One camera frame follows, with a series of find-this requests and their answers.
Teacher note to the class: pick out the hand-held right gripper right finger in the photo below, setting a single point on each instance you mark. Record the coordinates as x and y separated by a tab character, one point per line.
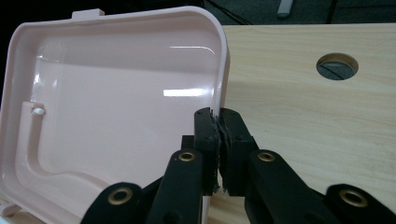
236	155

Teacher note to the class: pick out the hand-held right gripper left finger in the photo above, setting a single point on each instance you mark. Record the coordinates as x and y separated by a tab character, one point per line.
205	140

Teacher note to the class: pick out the pink plastic storage box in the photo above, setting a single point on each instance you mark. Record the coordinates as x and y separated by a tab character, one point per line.
109	93

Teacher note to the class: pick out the white desk leg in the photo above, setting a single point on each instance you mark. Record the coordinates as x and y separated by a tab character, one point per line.
285	7

